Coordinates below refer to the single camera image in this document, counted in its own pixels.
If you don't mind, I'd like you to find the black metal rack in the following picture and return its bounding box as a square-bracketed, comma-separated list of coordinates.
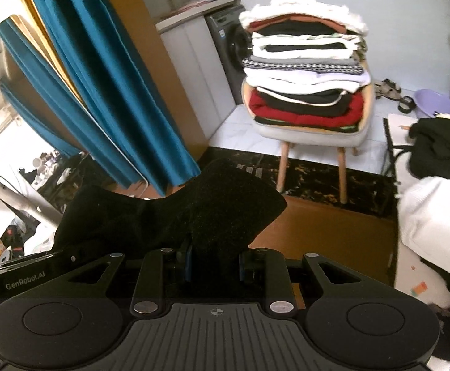
[380, 117, 417, 218]

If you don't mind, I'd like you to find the dark patterned rug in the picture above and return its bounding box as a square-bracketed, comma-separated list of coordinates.
[201, 147, 400, 218]

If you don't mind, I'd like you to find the black garment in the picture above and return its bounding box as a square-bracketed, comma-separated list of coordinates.
[406, 115, 450, 183]

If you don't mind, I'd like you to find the black sock with grey stripes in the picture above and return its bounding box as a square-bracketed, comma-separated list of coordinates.
[53, 158, 288, 292]

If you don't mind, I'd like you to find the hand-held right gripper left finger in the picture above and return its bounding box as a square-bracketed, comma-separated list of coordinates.
[67, 240, 195, 315]

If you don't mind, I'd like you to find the white garment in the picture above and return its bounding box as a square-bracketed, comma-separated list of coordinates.
[396, 176, 450, 281]

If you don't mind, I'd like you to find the grey washing machine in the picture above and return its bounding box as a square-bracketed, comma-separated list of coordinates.
[205, 5, 255, 106]

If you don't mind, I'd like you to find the standing mirror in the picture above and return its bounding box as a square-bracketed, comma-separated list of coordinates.
[0, 13, 149, 269]

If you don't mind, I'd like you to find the white cabinet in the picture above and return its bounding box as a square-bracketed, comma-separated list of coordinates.
[155, 0, 236, 140]

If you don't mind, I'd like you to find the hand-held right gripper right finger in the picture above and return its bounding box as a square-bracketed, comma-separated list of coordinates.
[239, 248, 365, 314]

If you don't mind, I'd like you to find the stack of folded clothes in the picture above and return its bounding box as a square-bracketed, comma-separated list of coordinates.
[238, 0, 373, 135]

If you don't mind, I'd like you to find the purple plastic basin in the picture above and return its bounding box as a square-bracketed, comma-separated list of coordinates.
[414, 88, 450, 119]

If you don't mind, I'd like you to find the teal curtain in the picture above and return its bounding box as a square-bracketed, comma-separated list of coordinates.
[18, 0, 202, 198]

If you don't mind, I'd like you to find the beige chair with wooden legs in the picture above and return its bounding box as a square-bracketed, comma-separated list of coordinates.
[240, 73, 375, 205]

